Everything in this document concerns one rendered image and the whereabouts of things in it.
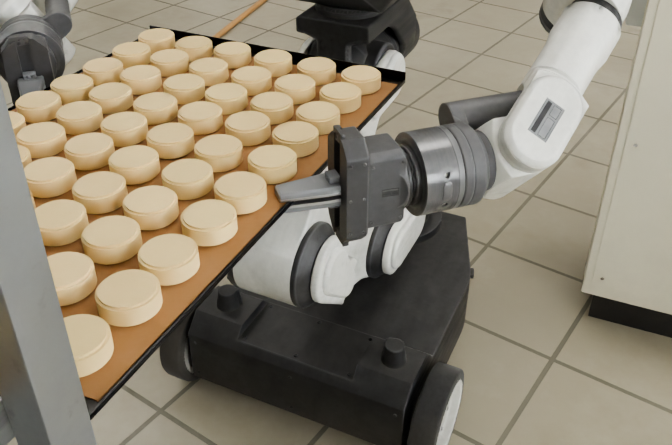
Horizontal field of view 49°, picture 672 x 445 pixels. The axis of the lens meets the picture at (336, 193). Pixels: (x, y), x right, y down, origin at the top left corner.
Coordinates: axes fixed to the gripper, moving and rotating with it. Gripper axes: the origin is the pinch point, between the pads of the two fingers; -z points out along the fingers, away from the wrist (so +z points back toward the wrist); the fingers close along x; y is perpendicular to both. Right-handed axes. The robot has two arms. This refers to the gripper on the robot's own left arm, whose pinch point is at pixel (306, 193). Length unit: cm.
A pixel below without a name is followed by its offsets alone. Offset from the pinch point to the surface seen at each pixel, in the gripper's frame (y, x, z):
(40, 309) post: 27.5, 14.7, -22.5
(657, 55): -43, -13, 81
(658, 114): -41, -25, 83
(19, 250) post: 27.6, 18.5, -22.6
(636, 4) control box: -50, -6, 81
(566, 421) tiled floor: -21, -80, 60
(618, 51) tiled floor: -180, -80, 194
